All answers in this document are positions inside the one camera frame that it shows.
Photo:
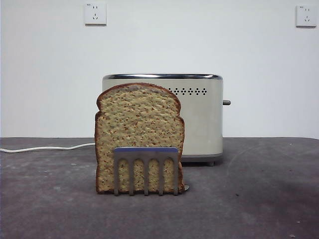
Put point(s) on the cream toaster with steel rim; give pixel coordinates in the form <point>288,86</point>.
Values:
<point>202,124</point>

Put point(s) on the grey toaster lever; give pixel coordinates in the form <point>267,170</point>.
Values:
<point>227,102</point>

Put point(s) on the white wall socket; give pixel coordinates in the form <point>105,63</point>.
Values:
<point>306,16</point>
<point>95,14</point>

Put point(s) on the brown bread slice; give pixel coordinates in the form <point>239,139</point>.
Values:
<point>139,124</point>

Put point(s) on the silver metal toast rack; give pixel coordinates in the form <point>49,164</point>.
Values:
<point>145,151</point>

